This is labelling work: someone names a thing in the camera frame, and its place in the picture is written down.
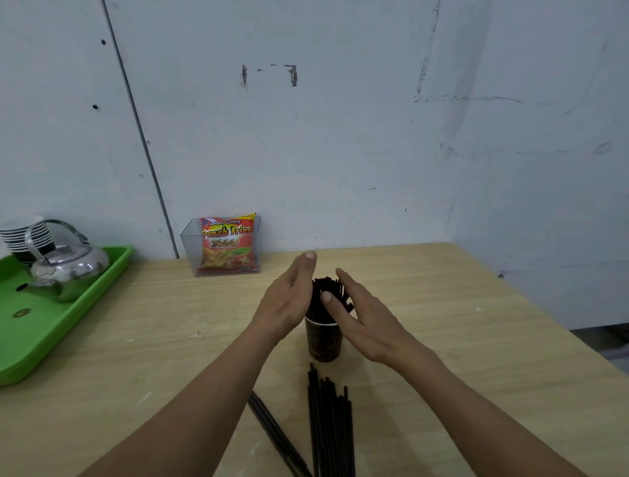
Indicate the red snack packet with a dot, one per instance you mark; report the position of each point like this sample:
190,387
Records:
228,245

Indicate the person's left hand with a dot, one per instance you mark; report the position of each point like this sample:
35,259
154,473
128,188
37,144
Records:
285,299

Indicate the dark brown paper cup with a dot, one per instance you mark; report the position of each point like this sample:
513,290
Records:
322,344

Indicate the person's right forearm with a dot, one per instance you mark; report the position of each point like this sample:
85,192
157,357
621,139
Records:
471,417

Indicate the person's left forearm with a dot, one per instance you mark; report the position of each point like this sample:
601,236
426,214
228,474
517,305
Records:
196,408

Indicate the pile of black straws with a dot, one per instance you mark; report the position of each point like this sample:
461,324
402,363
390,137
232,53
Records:
331,432

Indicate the person's left fingers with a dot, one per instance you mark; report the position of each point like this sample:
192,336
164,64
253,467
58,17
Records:
302,272

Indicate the stack of white cups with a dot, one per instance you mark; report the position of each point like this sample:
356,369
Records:
17,236

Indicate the clear acrylic box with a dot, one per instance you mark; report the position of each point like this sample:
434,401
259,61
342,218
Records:
189,245

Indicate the green plastic tray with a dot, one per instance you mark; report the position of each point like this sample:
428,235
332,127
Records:
44,329

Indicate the black drinking straw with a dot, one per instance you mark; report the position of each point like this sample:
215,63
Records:
272,435
282,432

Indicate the person's right hand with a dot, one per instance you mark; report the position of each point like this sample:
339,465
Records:
376,331

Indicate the bundle of black straws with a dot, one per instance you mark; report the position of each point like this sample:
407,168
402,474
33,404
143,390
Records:
325,286

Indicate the silver metal kettle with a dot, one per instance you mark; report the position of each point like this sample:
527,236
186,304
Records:
69,268

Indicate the person's right thumb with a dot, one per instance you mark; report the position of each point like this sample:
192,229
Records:
338,312

